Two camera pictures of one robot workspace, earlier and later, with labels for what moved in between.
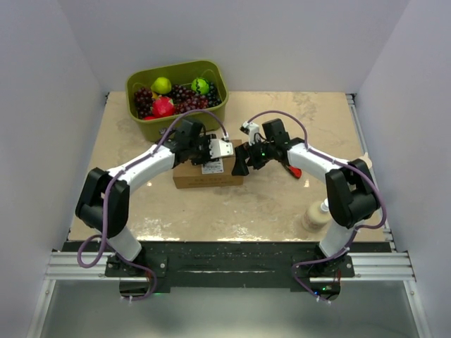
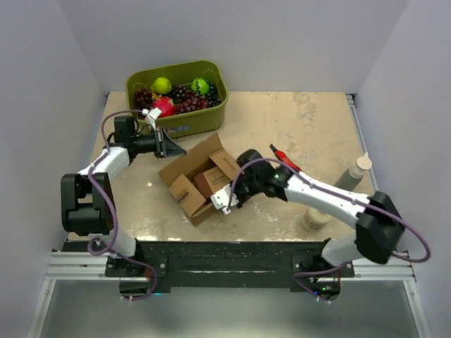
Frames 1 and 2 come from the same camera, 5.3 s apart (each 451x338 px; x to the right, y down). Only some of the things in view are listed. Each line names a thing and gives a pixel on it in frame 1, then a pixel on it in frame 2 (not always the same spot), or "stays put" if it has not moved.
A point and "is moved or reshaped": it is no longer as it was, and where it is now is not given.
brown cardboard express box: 215,173 is moved or reshaped
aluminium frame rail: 386,265 stays put
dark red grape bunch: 185,101 stays put
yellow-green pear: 161,85 stays put
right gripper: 244,152 -> 242,200
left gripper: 206,159 -> 164,146
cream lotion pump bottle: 316,216 stays put
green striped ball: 200,85 stays put
